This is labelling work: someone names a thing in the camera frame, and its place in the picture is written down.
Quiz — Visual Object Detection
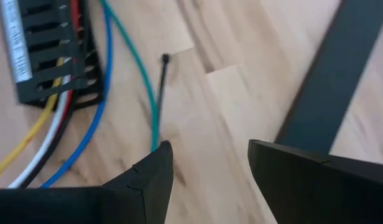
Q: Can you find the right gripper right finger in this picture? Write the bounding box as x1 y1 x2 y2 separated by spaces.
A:
247 139 383 224

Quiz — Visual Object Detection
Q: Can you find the black zip tie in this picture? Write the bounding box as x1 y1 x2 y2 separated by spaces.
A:
154 53 171 142

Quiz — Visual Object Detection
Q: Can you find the black bar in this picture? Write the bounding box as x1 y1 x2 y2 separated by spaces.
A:
274 0 383 156

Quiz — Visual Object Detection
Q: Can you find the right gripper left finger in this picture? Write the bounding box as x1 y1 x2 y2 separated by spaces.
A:
0 139 174 224

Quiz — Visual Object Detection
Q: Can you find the black perforated rack rail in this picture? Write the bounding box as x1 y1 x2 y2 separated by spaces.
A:
0 0 104 109

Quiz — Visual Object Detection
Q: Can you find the multicolour wire bundle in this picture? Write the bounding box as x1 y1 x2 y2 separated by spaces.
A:
0 0 161 190

